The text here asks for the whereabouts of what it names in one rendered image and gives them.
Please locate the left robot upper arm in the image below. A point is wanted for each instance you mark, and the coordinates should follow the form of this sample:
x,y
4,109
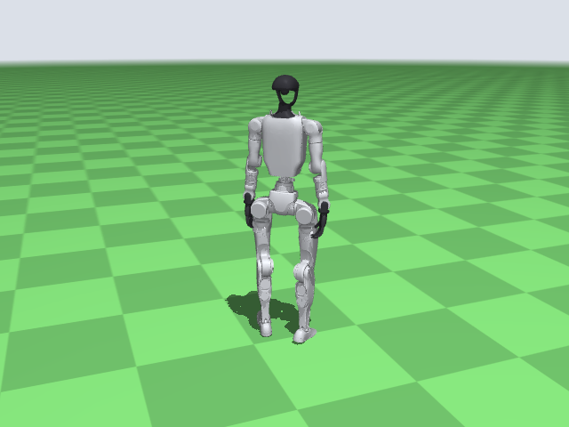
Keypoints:
x,y
254,142

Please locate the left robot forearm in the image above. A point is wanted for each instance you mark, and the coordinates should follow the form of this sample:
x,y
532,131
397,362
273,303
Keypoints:
x,y
250,180

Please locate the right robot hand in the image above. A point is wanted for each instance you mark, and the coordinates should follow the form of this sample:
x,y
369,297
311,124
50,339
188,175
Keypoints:
x,y
322,220

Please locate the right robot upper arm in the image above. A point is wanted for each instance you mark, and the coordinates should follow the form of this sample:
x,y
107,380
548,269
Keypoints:
x,y
314,130

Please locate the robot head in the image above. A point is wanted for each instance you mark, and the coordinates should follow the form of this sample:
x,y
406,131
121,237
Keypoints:
x,y
283,84

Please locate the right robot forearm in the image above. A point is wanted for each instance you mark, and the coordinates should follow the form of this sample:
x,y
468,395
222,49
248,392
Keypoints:
x,y
321,186

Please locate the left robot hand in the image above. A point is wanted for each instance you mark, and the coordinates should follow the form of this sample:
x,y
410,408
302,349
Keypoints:
x,y
248,202

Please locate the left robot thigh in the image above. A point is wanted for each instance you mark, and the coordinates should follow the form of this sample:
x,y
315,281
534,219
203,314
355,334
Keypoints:
x,y
262,222

